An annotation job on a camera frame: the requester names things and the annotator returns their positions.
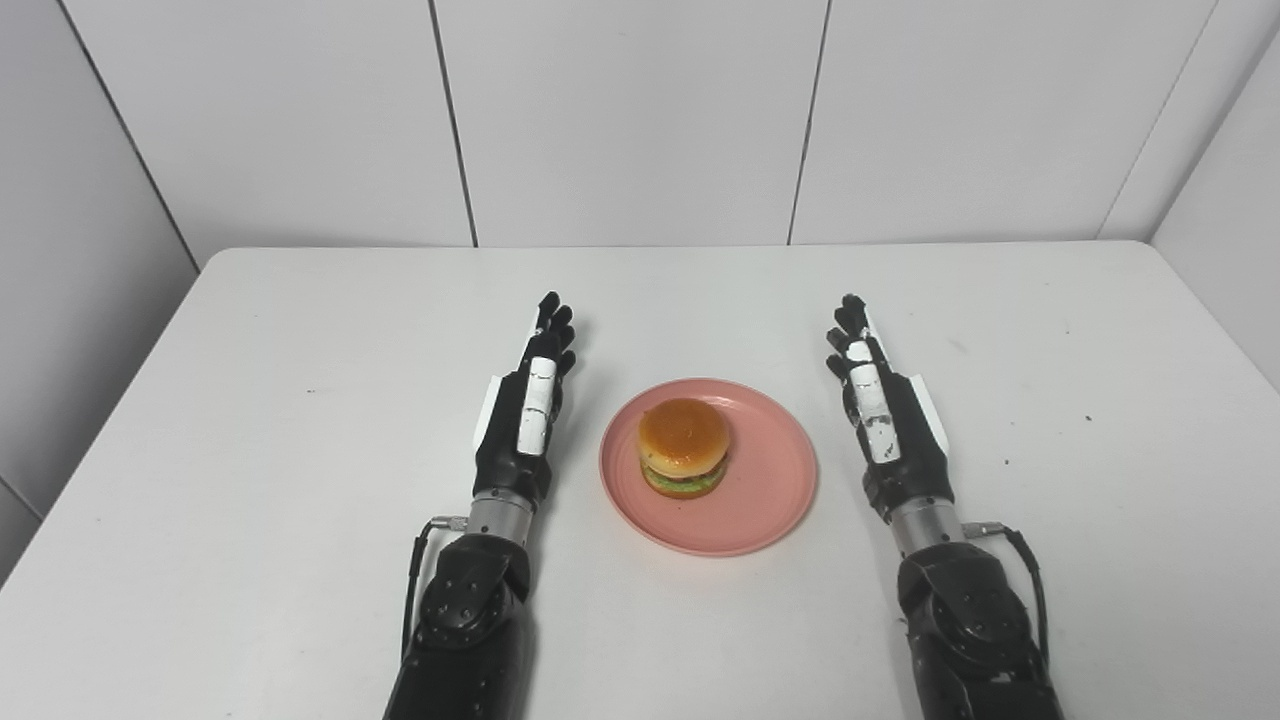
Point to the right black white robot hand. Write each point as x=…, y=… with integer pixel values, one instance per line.
x=885, y=415

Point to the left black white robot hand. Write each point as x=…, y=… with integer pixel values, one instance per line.
x=525, y=415

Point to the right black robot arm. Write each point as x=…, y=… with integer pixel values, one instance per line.
x=965, y=620

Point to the toy hamburger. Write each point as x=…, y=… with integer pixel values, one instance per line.
x=684, y=447

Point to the pink round plate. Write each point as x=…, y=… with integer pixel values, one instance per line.
x=708, y=467

